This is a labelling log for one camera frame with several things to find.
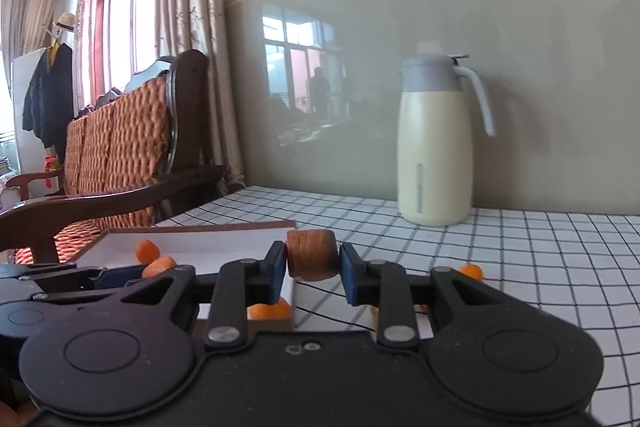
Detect brown carrot chunk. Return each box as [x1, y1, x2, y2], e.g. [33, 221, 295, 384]
[285, 229, 340, 282]

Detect orange carrot piece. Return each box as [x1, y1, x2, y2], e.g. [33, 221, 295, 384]
[142, 257, 177, 279]

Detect mandarin at tray edge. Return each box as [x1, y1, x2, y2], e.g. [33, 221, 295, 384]
[247, 297, 292, 321]

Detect brown cardboard tray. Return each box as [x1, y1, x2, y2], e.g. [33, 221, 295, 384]
[71, 220, 298, 333]

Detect small orange mandarin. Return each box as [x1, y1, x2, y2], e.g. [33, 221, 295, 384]
[458, 263, 484, 282]

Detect mandarin in tray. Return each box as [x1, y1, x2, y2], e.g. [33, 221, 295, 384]
[134, 239, 160, 265]

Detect dark wooden sofa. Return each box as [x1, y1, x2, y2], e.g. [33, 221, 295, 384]
[1, 50, 224, 265]

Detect cream thermos jug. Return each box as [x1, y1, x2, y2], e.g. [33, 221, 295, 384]
[397, 53, 497, 227]

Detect woven orange sofa cushion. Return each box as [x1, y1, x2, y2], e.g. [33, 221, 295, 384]
[14, 74, 174, 264]

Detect black hanging coat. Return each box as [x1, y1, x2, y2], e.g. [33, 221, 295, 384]
[22, 43, 74, 164]

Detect checkered tablecloth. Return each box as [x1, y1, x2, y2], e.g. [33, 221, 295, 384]
[163, 186, 639, 426]

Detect straw hat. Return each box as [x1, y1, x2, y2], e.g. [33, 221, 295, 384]
[54, 12, 76, 32]

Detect beige curtain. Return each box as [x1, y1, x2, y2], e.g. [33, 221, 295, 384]
[156, 0, 245, 193]

